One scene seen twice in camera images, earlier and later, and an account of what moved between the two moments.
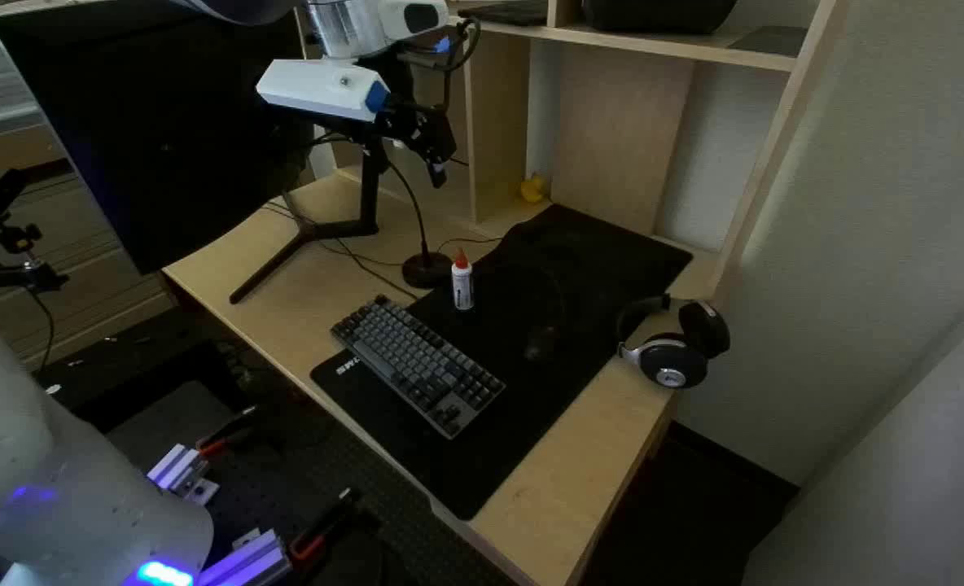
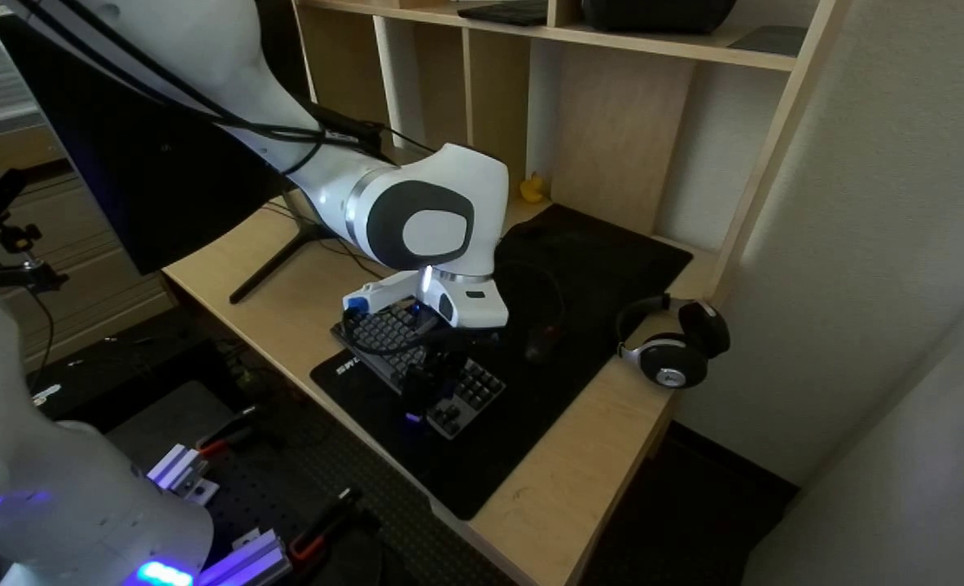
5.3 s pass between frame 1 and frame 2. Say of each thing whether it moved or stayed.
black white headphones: stayed
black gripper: moved
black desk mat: stayed
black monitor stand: stayed
